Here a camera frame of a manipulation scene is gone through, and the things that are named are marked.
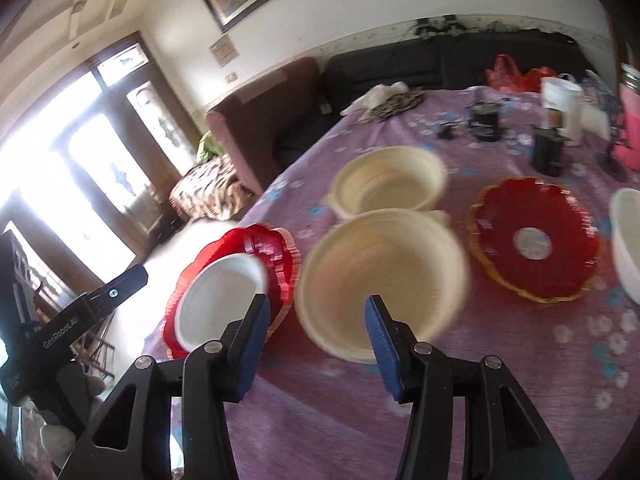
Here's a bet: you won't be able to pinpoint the white foam bowl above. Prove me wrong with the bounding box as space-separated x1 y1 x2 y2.
175 254 269 351
610 188 640 304

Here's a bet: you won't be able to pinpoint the large cream bowl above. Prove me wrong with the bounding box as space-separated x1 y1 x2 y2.
295 209 470 364

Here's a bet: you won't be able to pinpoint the red plate with sticker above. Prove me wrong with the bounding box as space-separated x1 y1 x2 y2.
466 177 601 304

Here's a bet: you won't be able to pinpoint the red plate with gold characters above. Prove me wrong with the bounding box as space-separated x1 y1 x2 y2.
162 223 302 359

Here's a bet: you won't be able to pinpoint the small cream bowl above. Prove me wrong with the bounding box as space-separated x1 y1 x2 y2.
323 146 448 220

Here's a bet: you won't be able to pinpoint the purple floral tablecloth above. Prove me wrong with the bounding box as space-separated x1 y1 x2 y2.
227 87 639 479

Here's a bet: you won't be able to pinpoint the wooden glass door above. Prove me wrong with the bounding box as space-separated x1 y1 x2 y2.
54 32 201 263

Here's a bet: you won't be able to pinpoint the patterned blanket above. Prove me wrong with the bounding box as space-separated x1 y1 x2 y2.
169 155 252 221

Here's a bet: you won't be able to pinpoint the green pillow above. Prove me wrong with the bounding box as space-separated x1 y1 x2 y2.
196 131 226 165

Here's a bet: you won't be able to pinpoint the dark glass bottle with cork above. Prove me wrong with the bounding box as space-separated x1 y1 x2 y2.
532 108 567 178

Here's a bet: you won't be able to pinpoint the pink thermos bottle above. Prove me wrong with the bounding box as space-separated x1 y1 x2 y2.
615 64 640 172

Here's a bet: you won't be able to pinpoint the black charger plug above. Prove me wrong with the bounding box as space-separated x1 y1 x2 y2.
437 122 456 141

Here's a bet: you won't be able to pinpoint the maroon armchair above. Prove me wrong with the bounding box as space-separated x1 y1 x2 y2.
206 56 320 194

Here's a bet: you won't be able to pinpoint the black round device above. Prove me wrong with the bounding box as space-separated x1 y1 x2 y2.
469 101 503 142

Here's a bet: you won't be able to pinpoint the white tissue pack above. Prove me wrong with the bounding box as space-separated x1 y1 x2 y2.
580 104 611 141

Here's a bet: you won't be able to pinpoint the white plastic jar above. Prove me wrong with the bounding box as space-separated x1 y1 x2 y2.
540 74 585 146

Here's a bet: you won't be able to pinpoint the leopard print cloth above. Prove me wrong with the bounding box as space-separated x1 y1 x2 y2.
368 90 427 122

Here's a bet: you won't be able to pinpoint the red plastic bag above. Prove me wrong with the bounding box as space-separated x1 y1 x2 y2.
485 54 558 93

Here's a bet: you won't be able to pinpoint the white cloth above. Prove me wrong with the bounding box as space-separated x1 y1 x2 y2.
341 81 409 117

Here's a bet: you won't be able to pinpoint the black leather sofa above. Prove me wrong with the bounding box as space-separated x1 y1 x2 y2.
273 29 593 168

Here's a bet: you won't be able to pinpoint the black clamps on sofa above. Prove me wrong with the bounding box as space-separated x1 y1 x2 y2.
414 14 469 40

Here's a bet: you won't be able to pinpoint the wall plaque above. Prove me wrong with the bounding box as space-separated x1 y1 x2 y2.
209 34 239 68

